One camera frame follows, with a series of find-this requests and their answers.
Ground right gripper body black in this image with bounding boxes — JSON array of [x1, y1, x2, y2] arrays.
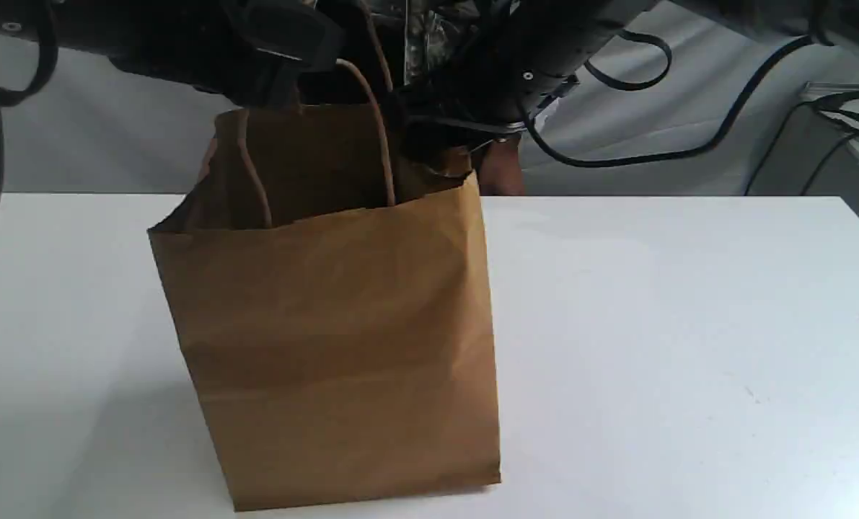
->
[[393, 1, 603, 139]]

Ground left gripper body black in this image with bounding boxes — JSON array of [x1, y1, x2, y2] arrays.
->
[[112, 1, 343, 107]]

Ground brown paper bag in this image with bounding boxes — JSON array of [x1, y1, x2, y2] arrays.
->
[[146, 0, 503, 513]]

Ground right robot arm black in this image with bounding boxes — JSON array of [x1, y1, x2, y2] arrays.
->
[[394, 1, 859, 169]]

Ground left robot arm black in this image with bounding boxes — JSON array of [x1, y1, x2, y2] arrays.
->
[[0, 1, 343, 107]]

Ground person's left hand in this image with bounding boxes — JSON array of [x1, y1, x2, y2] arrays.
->
[[477, 137, 526, 196]]

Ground person's torso camouflage vest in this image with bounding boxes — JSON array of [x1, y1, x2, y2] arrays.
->
[[363, 1, 491, 87]]

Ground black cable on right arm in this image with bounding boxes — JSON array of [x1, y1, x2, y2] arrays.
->
[[521, 29, 834, 169]]

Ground black cables at right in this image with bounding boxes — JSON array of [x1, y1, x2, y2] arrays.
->
[[744, 81, 859, 197]]

